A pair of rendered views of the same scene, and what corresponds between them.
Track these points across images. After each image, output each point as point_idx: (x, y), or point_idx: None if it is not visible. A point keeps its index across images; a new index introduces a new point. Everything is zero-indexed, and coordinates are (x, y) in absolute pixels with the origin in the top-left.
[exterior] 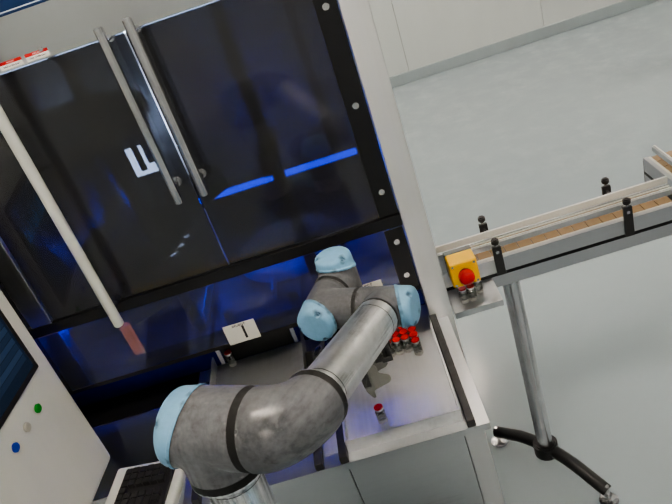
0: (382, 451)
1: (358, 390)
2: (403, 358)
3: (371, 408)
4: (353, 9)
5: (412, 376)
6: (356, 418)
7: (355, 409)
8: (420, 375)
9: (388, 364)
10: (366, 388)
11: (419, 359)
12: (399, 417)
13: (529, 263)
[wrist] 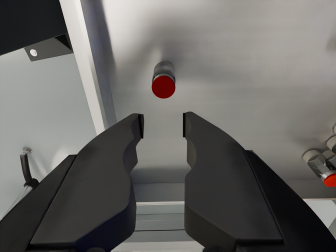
0: (80, 59)
1: (296, 18)
2: (320, 129)
3: (214, 48)
4: None
5: (259, 138)
6: (197, 3)
7: (231, 3)
8: (253, 149)
9: (328, 100)
10: (77, 154)
11: (294, 153)
12: (162, 104)
13: None
